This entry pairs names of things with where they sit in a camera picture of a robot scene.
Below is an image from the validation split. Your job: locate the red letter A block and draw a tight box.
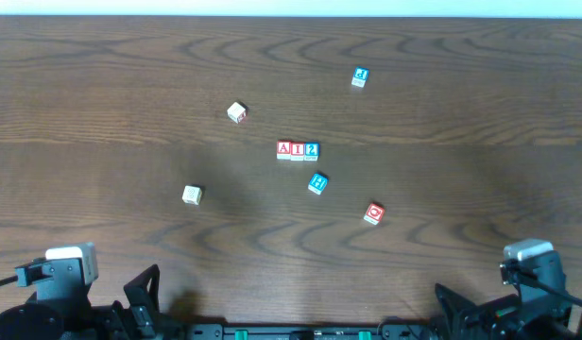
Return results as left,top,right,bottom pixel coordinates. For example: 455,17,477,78
276,140,291,160

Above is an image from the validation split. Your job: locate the blue number 2 block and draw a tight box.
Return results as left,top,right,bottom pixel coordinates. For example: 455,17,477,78
304,143,320,162

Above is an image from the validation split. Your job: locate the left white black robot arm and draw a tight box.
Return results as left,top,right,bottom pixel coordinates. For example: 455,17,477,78
0,258,187,340

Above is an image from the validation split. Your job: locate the blue letter P block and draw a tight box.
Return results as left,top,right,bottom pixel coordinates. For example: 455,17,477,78
351,67,369,88

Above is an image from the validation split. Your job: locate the plain number 2 block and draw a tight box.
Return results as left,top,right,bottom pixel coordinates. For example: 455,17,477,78
181,185,202,205

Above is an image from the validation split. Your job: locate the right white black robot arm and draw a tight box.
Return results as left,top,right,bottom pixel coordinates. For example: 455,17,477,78
428,250,582,340

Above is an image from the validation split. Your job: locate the blue letter H block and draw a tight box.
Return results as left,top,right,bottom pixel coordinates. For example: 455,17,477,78
308,173,328,196

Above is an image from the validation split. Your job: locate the red letter I block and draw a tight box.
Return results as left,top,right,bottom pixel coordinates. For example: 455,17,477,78
290,142,305,162

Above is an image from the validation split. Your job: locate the plain tan wooden block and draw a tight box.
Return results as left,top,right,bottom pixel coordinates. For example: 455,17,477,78
227,102,248,124

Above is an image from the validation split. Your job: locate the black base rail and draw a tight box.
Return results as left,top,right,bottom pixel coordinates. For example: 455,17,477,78
184,322,429,340

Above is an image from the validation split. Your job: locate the red letter Q block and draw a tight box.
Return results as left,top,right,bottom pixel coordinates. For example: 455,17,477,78
363,203,385,226

